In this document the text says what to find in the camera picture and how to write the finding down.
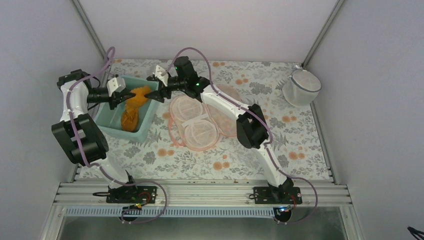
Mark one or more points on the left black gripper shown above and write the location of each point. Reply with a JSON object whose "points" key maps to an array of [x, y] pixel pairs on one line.
{"points": [[116, 97]]}

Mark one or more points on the teal plastic bin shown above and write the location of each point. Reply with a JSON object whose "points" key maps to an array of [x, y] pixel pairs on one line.
{"points": [[108, 121]]}

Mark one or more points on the white slotted cable duct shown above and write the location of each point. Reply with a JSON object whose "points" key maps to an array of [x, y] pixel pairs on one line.
{"points": [[171, 211]]}

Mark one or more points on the white mesh laundry basket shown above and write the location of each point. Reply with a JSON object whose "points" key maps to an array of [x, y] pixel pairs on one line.
{"points": [[301, 88]]}

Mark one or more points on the aluminium mounting rail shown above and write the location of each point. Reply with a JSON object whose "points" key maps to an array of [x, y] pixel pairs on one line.
{"points": [[205, 193]]}

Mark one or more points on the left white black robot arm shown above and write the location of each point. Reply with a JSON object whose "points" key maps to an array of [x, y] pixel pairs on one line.
{"points": [[77, 133]]}

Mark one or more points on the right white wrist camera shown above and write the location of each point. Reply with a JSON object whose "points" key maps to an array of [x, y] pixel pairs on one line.
{"points": [[161, 74]]}

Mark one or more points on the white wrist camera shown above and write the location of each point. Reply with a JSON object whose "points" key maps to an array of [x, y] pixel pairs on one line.
{"points": [[161, 74], [116, 84]]}

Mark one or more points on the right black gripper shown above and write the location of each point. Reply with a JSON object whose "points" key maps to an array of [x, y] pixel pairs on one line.
{"points": [[158, 92]]}

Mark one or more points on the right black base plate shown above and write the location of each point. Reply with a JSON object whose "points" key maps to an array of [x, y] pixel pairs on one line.
{"points": [[266, 196]]}

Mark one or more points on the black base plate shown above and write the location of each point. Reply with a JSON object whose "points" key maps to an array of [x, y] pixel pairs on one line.
{"points": [[139, 194], [266, 196]]}

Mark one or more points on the orange mustard bra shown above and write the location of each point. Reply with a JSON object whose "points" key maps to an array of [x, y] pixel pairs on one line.
{"points": [[134, 106]]}

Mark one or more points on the orange floral mesh laundry bag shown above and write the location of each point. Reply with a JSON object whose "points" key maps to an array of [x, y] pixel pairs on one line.
{"points": [[197, 126]]}

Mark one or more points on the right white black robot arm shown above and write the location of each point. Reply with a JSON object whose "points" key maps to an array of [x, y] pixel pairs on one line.
{"points": [[252, 131]]}

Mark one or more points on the floral patterned table mat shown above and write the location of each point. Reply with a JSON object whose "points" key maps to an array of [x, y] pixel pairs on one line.
{"points": [[296, 142]]}

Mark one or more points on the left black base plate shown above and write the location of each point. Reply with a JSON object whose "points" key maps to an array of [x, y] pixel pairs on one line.
{"points": [[139, 194]]}

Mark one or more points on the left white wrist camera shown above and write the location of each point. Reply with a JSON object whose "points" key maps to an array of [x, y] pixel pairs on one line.
{"points": [[116, 84]]}

